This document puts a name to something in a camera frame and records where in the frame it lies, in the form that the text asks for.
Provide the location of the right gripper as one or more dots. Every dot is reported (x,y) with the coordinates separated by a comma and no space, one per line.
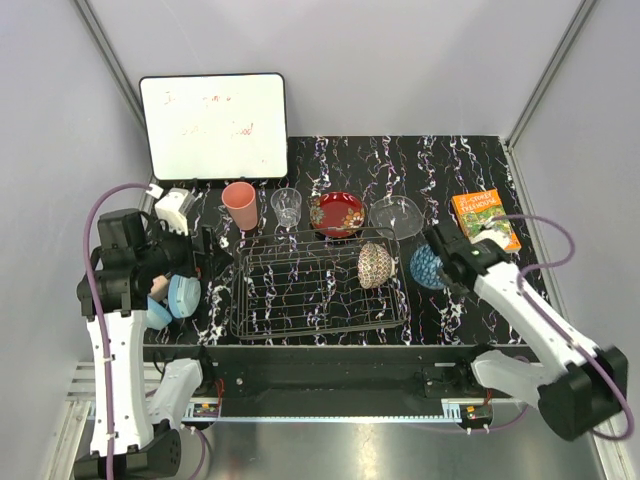
(461,288)

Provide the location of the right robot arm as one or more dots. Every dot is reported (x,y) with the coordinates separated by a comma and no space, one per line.
(576,385)

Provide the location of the clear plastic tumbler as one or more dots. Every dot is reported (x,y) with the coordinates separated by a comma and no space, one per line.
(287,203)

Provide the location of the black wire dish rack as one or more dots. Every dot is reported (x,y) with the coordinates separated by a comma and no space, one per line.
(306,284)

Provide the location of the orange paperback book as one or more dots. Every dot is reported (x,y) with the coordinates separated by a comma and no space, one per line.
(475,211)

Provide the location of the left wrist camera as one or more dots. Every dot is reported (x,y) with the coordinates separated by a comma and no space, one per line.
(173,209)

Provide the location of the brown patterned bowl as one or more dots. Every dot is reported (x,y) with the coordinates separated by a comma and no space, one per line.
(375,265)

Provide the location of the clear glass plate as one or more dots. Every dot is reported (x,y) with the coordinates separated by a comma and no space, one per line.
(396,217)

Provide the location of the red floral plate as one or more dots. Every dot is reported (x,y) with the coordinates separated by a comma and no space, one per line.
(337,214)

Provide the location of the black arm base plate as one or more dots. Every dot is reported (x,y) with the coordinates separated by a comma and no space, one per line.
(253,371)

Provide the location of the blue and red patterned bowl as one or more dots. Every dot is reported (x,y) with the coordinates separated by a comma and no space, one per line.
(425,268)

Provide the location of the pink power adapter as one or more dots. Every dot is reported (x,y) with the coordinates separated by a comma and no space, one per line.
(159,289)

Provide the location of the pink plastic cup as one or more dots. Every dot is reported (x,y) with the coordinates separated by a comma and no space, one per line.
(239,198)

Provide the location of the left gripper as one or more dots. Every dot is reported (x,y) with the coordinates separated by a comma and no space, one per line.
(198,262)

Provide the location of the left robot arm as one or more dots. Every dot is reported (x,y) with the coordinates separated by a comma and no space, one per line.
(139,270)

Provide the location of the white dry-erase board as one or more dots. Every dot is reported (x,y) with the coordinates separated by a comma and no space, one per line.
(216,127)

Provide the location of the light blue headphones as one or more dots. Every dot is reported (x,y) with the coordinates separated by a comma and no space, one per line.
(181,302)

